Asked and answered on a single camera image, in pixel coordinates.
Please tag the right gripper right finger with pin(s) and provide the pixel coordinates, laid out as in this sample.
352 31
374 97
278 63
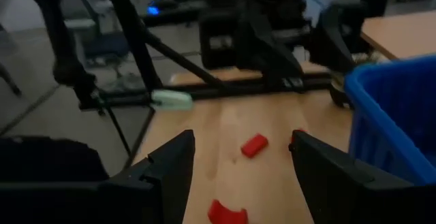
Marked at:
357 200

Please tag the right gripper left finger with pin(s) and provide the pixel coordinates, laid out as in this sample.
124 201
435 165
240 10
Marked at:
102 203

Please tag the large blue plastic bin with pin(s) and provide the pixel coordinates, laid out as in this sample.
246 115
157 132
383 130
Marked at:
391 115

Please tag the red foam arch block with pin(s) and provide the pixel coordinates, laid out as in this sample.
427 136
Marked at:
226 213

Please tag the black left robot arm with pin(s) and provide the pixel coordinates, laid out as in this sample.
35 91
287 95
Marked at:
259 47

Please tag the black plant pot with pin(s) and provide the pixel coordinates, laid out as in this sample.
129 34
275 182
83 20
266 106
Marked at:
340 91

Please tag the red foam flat block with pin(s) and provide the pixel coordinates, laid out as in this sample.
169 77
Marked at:
254 145

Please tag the pale green object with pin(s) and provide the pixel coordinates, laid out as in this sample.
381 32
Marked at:
172 100

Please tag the wooden desk top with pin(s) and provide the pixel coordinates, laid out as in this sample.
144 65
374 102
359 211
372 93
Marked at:
402 33

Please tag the black table frame rail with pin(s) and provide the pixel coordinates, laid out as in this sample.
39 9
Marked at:
238 88

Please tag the black frame strut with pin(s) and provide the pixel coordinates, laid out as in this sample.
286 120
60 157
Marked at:
184 60

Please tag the black frame post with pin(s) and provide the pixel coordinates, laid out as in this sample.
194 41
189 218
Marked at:
133 40

